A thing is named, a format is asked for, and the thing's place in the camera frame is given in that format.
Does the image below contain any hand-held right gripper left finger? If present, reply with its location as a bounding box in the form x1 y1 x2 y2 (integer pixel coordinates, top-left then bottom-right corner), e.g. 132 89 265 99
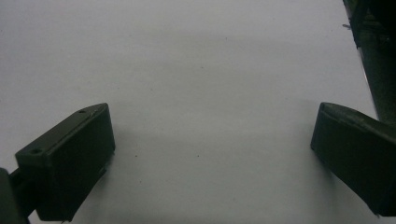
8 103 117 223

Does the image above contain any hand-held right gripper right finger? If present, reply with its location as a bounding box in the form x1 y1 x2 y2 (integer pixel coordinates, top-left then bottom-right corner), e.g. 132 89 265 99
310 102 396 217

